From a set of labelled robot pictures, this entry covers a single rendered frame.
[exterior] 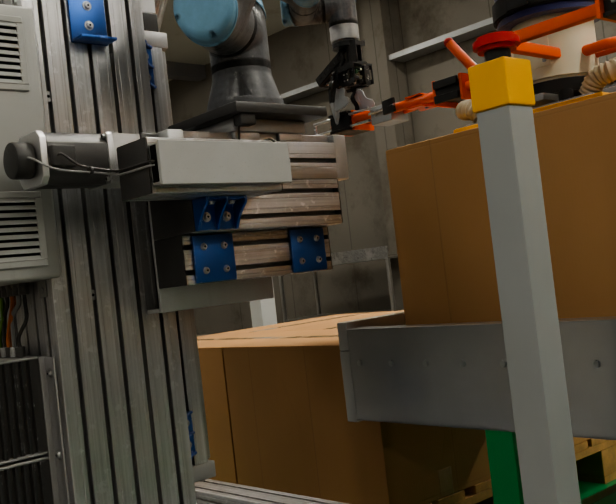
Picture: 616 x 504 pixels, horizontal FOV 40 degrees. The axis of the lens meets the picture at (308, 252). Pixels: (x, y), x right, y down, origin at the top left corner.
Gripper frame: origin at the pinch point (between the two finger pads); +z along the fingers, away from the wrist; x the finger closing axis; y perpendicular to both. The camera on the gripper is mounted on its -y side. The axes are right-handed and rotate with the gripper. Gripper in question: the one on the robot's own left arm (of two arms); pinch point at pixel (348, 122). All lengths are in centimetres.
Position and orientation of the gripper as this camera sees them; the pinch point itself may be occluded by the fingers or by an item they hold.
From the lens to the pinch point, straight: 221.8
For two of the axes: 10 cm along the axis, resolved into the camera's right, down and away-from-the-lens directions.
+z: 1.1, 9.9, -0.3
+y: 6.7, -1.0, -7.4
